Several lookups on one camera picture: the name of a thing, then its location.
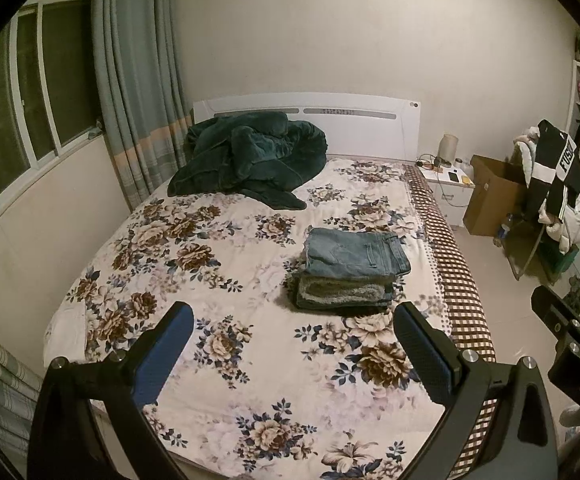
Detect blue denim shorts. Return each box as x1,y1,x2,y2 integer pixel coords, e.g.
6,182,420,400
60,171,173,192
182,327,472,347
304,228,412,280

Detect dark shoes on floor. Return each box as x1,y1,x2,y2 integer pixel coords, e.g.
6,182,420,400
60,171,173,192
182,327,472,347
563,275,580,314

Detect white puffer coat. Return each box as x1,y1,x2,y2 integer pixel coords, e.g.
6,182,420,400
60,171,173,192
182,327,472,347
512,125,580,255

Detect chair with clothes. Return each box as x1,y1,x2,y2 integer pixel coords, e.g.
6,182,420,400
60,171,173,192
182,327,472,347
499,123,580,281

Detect floral bed cover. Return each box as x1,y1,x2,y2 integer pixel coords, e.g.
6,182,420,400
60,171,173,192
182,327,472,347
44,158,495,479

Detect large cardboard box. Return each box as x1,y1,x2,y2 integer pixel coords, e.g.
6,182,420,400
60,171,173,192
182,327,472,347
464,155,526,236

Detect black white jacket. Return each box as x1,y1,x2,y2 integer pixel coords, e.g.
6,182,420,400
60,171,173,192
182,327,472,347
524,119,580,217

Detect grey fleece folded garment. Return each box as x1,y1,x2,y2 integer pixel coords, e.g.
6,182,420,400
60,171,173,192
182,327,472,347
284,272,401,311

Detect white nightstand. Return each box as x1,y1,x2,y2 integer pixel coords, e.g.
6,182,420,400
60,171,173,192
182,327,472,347
416,154,474,229

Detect bedside lamp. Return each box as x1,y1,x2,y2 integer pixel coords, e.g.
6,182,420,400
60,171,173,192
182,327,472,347
438,133,458,167

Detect dark green blanket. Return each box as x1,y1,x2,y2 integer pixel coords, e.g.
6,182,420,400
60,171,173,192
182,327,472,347
168,110,328,210

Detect green curtain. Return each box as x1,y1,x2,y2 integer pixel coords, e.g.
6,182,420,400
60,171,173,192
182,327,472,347
92,0,189,208

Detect window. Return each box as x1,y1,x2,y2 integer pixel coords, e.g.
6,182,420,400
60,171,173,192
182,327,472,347
0,0,101,208

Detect white headboard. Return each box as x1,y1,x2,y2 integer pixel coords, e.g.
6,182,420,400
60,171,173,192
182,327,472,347
192,92,421,162

